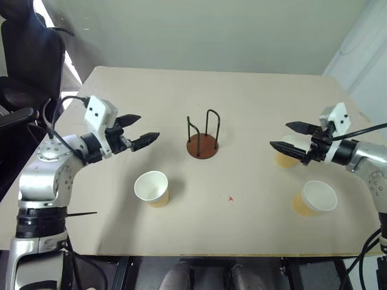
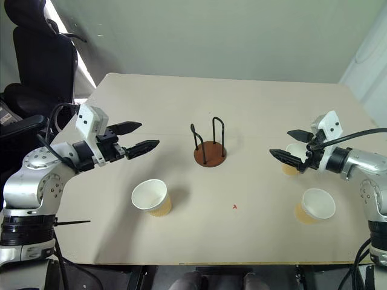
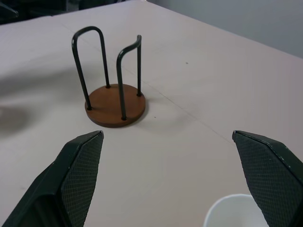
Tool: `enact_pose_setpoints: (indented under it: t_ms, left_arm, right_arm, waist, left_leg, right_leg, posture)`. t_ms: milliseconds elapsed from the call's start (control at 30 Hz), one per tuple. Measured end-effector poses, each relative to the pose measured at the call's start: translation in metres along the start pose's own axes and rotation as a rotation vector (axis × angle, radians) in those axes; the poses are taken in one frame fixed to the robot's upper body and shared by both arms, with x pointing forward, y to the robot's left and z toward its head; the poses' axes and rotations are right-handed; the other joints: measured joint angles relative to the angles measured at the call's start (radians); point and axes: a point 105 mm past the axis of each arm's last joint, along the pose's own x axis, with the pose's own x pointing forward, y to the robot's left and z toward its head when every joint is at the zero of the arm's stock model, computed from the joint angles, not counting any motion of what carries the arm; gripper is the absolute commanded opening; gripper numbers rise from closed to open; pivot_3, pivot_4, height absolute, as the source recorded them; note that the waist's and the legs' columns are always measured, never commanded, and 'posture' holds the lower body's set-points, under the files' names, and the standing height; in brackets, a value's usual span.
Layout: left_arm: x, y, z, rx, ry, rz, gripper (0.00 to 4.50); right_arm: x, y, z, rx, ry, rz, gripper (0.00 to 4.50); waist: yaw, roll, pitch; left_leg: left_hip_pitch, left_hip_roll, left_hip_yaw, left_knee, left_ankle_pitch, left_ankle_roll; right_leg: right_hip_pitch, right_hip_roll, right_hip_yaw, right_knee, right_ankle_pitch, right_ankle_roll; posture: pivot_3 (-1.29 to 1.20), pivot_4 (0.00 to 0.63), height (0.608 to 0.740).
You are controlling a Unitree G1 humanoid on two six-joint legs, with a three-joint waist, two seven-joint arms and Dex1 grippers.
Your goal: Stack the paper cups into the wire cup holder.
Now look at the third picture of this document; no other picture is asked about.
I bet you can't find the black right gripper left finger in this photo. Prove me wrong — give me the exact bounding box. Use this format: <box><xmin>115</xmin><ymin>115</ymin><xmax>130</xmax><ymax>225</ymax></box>
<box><xmin>0</xmin><ymin>130</ymin><xmax>105</xmax><ymax>227</ymax></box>

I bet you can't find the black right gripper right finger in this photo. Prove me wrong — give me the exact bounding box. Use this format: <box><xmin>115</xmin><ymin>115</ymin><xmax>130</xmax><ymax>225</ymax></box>
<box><xmin>232</xmin><ymin>130</ymin><xmax>303</xmax><ymax>227</ymax></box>

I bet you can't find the white paper cup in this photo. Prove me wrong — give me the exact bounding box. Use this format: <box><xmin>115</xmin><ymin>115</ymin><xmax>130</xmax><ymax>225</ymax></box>
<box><xmin>203</xmin><ymin>193</ymin><xmax>270</xmax><ymax>227</ymax></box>

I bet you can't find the dark furniture piece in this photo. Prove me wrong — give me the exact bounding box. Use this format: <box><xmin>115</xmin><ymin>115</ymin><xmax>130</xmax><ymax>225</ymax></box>
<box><xmin>0</xmin><ymin>2</ymin><xmax>19</xmax><ymax>25</ymax></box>

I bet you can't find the wooden base wire holder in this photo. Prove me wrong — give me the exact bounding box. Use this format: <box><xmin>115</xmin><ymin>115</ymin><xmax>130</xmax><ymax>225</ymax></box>
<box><xmin>70</xmin><ymin>26</ymin><xmax>147</xmax><ymax>128</ymax></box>

